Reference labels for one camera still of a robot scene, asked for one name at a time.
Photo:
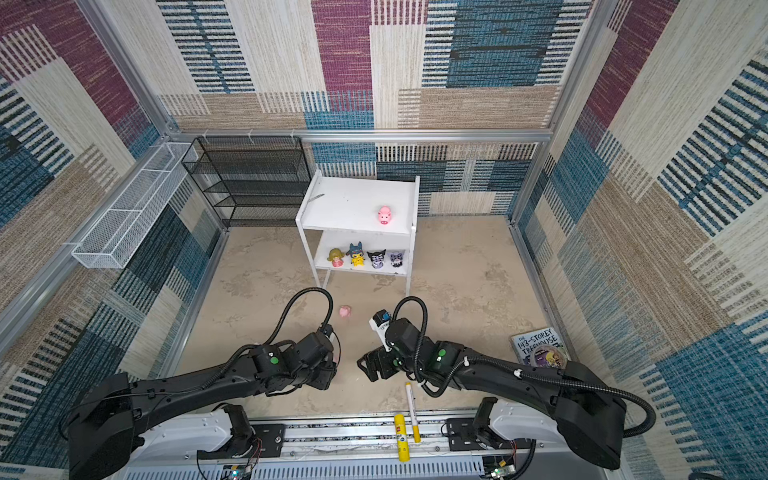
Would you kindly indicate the olive green toy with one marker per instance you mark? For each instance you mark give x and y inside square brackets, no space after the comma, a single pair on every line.
[336,258]

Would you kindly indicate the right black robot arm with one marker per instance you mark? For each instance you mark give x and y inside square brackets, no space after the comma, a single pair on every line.
[591,417]

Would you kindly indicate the white two-tier shelf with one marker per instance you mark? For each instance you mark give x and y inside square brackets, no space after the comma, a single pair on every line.
[336,212]

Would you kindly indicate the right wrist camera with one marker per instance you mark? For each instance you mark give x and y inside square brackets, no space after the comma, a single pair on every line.
[379,323]

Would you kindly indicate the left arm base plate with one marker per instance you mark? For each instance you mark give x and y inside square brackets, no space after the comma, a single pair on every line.
[248,443]

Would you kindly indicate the white wire mesh basket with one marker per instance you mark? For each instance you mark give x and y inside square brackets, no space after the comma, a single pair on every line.
[117,234]

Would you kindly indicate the black wire mesh rack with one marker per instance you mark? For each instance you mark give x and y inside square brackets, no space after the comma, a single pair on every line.
[250,181]

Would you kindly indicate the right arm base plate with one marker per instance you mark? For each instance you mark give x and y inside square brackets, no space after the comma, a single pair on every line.
[463,435]

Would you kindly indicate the treehouse book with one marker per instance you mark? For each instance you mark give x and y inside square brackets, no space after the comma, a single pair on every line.
[524,343]

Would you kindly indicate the yellow blue figure toy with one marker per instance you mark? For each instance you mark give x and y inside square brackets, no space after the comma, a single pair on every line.
[356,254]

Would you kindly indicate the round sticker tape roll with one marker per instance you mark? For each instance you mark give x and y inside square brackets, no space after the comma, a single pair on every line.
[548,356]

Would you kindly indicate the black-eared figure toy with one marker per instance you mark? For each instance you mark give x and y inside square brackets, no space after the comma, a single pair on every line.
[377,258]

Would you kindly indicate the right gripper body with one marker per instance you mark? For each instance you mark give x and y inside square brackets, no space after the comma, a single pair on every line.
[389,364]

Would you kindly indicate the purple-eared black figure toy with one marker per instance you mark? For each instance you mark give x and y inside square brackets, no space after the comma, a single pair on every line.
[396,258]

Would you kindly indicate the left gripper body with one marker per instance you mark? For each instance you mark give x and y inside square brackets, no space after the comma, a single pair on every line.
[322,376]

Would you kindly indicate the yellow glue stick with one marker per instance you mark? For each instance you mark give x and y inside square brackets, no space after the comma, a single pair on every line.
[402,438]

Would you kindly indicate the white yellow marker pen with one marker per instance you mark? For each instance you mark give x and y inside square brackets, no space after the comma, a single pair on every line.
[412,413]

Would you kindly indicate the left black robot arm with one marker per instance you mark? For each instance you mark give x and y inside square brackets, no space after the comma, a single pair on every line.
[107,423]

